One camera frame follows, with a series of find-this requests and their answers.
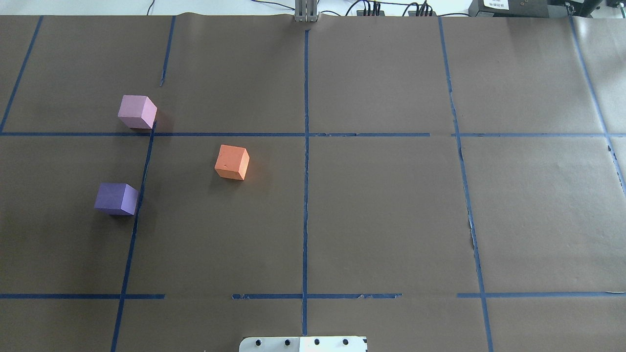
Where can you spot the pink foam cube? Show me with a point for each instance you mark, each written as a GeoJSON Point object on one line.
{"type": "Point", "coordinates": [137, 111]}

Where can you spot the black connector box right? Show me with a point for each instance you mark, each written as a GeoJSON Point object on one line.
{"type": "Point", "coordinates": [422, 12]}

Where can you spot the black connector box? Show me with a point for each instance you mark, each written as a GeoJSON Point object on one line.
{"type": "Point", "coordinates": [422, 12]}
{"type": "Point", "coordinates": [370, 12]}

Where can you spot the black device with label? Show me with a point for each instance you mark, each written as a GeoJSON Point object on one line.
{"type": "Point", "coordinates": [517, 8]}

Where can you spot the purple foam cube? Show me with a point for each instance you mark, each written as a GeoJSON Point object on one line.
{"type": "Point", "coordinates": [116, 199]}

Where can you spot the black connector box left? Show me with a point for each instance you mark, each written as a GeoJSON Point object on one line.
{"type": "Point", "coordinates": [370, 12]}

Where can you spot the orange foam cube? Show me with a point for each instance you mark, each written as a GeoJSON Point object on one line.
{"type": "Point", "coordinates": [232, 162]}

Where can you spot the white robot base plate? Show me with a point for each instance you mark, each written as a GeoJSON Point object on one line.
{"type": "Point", "coordinates": [304, 344]}

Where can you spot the grey metal mount post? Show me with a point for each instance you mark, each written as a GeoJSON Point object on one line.
{"type": "Point", "coordinates": [306, 11]}

